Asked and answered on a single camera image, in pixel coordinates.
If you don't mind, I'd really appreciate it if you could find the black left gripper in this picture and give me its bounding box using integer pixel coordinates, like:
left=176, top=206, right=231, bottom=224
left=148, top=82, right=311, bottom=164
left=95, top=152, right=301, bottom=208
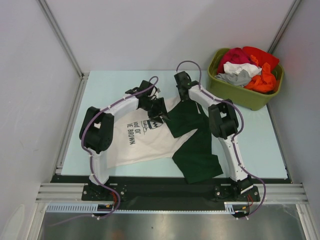
left=140, top=97, right=170, bottom=124

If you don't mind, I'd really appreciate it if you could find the cream and green t-shirt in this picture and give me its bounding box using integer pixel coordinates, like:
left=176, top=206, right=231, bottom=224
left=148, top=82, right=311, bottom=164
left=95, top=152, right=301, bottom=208
left=106, top=96, right=223, bottom=184

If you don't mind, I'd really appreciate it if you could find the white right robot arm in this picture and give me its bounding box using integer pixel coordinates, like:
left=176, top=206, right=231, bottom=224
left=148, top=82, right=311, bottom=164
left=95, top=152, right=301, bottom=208
left=174, top=71, right=258, bottom=202

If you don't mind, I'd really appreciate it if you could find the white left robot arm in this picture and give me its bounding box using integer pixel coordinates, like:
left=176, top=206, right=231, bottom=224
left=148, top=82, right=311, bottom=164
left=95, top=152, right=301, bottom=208
left=79, top=76, right=170, bottom=200

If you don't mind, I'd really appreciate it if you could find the white shirt in bin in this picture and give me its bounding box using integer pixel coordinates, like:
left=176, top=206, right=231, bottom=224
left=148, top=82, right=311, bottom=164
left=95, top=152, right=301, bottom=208
left=223, top=61, right=262, bottom=77

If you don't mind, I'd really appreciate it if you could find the grey shirt in bin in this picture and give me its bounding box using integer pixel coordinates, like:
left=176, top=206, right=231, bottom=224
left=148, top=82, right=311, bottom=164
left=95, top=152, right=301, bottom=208
left=214, top=70, right=252, bottom=88

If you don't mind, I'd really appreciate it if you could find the green plastic bin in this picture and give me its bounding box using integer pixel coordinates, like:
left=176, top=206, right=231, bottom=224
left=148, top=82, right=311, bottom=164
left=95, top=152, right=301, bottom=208
left=206, top=48, right=285, bottom=111

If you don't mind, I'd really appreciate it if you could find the crimson shirt in bin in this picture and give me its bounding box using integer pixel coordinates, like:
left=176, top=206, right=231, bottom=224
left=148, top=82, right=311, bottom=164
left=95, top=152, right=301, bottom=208
left=217, top=47, right=251, bottom=74

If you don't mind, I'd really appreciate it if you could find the orange shirt in bin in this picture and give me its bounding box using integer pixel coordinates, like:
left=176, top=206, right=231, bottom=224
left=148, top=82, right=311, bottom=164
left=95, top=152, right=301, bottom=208
left=244, top=62, right=276, bottom=94

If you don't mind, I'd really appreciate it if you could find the red shirt in bin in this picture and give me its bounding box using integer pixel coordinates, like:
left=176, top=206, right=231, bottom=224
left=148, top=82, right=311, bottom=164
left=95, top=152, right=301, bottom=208
left=242, top=46, right=280, bottom=70

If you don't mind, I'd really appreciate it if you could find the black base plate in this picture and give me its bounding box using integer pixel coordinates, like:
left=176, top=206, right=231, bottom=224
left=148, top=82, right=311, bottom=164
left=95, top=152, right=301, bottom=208
left=50, top=175, right=291, bottom=206

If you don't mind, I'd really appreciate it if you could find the white slotted cable duct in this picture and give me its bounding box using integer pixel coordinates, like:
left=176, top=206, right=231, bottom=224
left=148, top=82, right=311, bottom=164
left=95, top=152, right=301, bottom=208
left=46, top=201, right=253, bottom=215

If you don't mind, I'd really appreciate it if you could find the right aluminium frame post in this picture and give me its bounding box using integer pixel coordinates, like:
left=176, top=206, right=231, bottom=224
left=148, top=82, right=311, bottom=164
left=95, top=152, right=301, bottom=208
left=267, top=0, right=303, bottom=54

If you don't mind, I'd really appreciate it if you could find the aluminium frame post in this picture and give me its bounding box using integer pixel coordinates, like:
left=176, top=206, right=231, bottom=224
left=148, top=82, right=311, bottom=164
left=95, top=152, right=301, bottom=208
left=267, top=0, right=303, bottom=54
left=36, top=0, right=84, bottom=79

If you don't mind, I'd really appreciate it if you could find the left aluminium frame post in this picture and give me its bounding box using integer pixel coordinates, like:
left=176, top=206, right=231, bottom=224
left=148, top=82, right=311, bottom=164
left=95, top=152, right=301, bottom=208
left=36, top=0, right=84, bottom=79

